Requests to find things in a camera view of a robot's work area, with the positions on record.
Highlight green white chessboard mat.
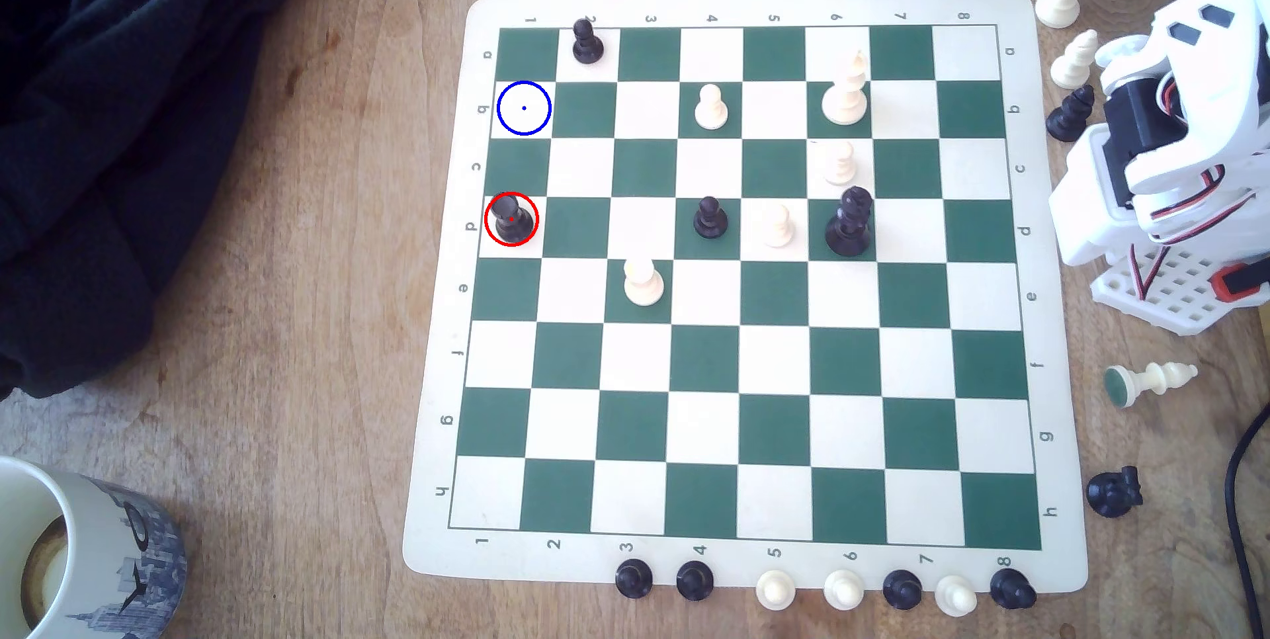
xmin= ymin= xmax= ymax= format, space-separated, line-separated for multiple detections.
xmin=402 ymin=0 xmax=1089 ymax=593

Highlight white king piece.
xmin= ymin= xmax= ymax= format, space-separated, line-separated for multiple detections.
xmin=822 ymin=48 xmax=870 ymax=127

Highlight red clamp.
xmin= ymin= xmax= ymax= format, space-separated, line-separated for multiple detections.
xmin=1214 ymin=260 xmax=1270 ymax=304

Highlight black queen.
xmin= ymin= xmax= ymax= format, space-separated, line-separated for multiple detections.
xmin=824 ymin=187 xmax=875 ymax=258

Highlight black knight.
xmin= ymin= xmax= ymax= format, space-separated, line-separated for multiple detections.
xmin=990 ymin=568 xmax=1038 ymax=611
xmin=1085 ymin=465 xmax=1144 ymax=519

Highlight printed skyline coffee mug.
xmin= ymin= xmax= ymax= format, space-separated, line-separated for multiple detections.
xmin=0 ymin=455 xmax=189 ymax=639

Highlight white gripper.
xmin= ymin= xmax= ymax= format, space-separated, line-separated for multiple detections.
xmin=1099 ymin=0 xmax=1270 ymax=119

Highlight black cable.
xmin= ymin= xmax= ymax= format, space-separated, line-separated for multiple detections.
xmin=1224 ymin=399 xmax=1270 ymax=639

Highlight dark blue cloth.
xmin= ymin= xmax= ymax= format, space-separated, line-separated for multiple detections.
xmin=0 ymin=0 xmax=333 ymax=400

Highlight black bishop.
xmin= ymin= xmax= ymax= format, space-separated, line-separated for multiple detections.
xmin=1046 ymin=83 xmax=1097 ymax=143

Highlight white bishop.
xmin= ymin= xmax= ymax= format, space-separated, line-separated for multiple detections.
xmin=1050 ymin=28 xmax=1101 ymax=91
xmin=1103 ymin=361 xmax=1200 ymax=410

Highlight white perforated base plate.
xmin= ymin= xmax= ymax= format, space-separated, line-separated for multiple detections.
xmin=1091 ymin=242 xmax=1270 ymax=337

